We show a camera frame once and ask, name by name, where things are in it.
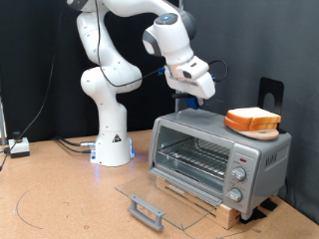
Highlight white box black button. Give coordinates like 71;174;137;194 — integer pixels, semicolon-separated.
8;130;31;159

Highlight grey backdrop curtain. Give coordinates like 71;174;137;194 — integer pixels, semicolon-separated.
180;0;319;225

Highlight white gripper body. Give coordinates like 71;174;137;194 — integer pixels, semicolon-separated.
163;55;217;101

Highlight white bread slice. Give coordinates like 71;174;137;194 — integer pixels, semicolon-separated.
226;107;282;125
223;117;279;131

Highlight slotted wooden block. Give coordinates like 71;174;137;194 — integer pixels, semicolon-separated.
155;175;242;231

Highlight metal spatula blue grip block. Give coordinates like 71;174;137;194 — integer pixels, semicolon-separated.
171;93;227;111

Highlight black camera cable blue clips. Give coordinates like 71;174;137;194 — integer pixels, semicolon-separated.
94;0;229;88

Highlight black metal bookend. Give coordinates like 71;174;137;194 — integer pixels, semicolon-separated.
257;77;287;134

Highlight round wooden plate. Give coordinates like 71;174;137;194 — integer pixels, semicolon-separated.
228;127;281;141

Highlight vertical aluminium pole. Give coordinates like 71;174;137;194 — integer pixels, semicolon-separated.
174;0;184;113

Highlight black backdrop curtain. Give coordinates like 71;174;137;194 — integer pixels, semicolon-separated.
0;0;180;143

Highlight silver toaster oven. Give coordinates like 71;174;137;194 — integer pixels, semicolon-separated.
148;108;293;221

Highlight black foam pad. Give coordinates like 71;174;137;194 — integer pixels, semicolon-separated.
260;197;278;212
239;207;268;225

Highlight black base cable silver plug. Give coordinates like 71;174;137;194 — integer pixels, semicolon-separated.
54;135;97;148

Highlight silver oven knob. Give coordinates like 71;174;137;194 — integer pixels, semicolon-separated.
231;165;248;182
226;187;244;203

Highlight long black hanging cable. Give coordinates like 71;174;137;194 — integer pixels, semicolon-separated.
0;0;68;173

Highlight thin metal pole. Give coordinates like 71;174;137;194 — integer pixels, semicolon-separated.
0;96;8;146

